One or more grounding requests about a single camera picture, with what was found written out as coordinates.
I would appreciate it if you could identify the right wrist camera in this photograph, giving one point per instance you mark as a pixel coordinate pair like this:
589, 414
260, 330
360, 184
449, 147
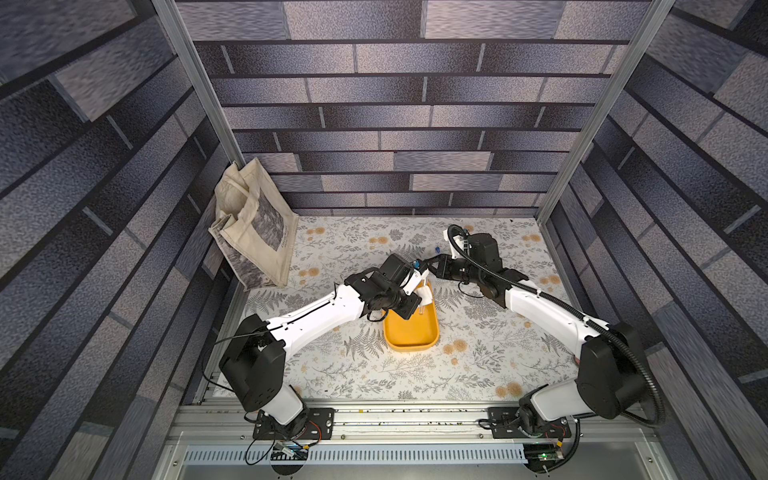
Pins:
482, 248

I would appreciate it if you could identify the aluminium frame post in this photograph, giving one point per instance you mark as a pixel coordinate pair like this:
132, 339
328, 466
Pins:
647, 30
172, 22

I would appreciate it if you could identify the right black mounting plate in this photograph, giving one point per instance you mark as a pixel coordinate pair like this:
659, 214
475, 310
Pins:
508, 423

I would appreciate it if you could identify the left aluminium frame post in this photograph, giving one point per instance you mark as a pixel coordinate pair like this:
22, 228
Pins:
172, 22

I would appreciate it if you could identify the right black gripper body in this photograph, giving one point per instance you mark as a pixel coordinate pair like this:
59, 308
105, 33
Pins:
440, 267

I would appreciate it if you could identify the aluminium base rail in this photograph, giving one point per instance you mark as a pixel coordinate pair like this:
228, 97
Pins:
222, 421

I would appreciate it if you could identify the left green circuit board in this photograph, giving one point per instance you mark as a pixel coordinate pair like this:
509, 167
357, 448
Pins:
288, 452

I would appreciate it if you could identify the yellow plastic tray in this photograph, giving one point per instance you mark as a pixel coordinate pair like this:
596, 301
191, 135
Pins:
420, 332

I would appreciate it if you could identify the beige canvas tote bag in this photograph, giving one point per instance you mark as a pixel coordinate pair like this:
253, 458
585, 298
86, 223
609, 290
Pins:
254, 227

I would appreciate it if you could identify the green circuit board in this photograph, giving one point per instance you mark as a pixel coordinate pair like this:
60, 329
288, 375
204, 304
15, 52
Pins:
288, 452
541, 458

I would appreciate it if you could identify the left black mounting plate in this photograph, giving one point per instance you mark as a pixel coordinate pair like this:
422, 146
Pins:
313, 424

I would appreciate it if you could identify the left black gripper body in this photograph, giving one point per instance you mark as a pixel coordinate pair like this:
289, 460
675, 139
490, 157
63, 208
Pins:
401, 300

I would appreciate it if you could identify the right green circuit board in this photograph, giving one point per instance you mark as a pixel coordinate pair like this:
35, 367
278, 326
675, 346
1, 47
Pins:
541, 458

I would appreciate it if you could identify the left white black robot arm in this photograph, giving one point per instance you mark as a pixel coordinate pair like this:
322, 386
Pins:
253, 362

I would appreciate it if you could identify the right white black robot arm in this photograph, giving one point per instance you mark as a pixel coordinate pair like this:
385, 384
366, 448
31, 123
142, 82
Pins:
613, 377

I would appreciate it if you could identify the white wipe cloth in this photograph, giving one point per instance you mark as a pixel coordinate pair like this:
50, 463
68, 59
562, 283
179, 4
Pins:
424, 292

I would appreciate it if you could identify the white slotted cable duct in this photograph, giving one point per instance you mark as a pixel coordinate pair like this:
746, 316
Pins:
359, 454

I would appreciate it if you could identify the right aluminium frame post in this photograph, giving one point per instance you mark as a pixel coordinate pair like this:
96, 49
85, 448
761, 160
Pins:
647, 30

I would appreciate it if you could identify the black mounting plate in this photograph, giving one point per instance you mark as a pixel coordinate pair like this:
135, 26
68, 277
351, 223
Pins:
508, 423
313, 424

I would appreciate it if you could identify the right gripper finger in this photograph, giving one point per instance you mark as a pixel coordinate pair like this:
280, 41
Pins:
437, 270
434, 260

